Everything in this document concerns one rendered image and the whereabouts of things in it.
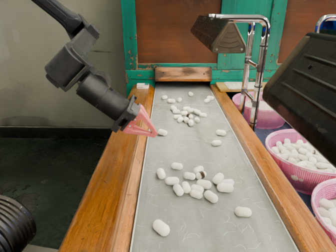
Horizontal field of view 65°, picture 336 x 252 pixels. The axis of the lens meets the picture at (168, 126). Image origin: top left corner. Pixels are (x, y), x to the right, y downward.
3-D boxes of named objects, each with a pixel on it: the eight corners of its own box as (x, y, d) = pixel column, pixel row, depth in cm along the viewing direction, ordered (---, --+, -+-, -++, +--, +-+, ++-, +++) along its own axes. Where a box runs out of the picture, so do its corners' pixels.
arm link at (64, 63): (69, 43, 92) (90, 20, 90) (82, 55, 94) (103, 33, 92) (35, 76, 54) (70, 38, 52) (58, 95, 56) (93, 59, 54)
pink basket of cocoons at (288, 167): (310, 216, 64) (319, 183, 60) (243, 162, 87) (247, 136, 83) (383, 191, 73) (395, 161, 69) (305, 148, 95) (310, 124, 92)
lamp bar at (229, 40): (211, 53, 61) (213, 20, 58) (190, 32, 118) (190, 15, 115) (246, 53, 61) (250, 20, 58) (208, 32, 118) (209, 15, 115)
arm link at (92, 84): (68, 93, 56) (83, 72, 54) (77, 86, 62) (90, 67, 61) (96, 112, 57) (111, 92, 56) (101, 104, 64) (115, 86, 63)
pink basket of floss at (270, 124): (273, 138, 103) (277, 115, 99) (218, 119, 121) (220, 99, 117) (302, 120, 119) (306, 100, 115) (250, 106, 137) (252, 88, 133)
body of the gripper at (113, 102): (139, 98, 65) (114, 79, 63) (134, 113, 56) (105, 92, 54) (123, 117, 67) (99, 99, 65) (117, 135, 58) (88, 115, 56)
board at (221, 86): (219, 92, 129) (220, 89, 129) (214, 84, 143) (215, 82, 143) (287, 91, 129) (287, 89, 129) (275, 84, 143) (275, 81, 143)
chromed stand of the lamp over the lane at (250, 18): (203, 149, 95) (211, 14, 77) (197, 126, 113) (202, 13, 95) (255, 149, 95) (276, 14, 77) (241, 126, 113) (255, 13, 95)
